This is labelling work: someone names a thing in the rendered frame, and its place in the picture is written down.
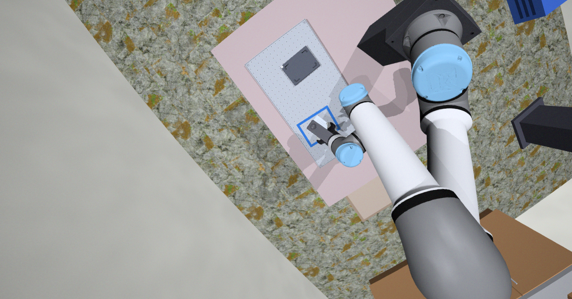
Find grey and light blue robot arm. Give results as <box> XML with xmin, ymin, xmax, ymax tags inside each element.
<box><xmin>307</xmin><ymin>9</ymin><xmax>512</xmax><ymax>299</ymax></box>

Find dark grey rectangular frame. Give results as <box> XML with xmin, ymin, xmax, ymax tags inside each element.
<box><xmin>281</xmin><ymin>46</ymin><xmax>320</xmax><ymax>85</ymax></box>

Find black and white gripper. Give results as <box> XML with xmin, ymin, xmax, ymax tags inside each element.
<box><xmin>316</xmin><ymin>122</ymin><xmax>339</xmax><ymax>145</ymax></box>

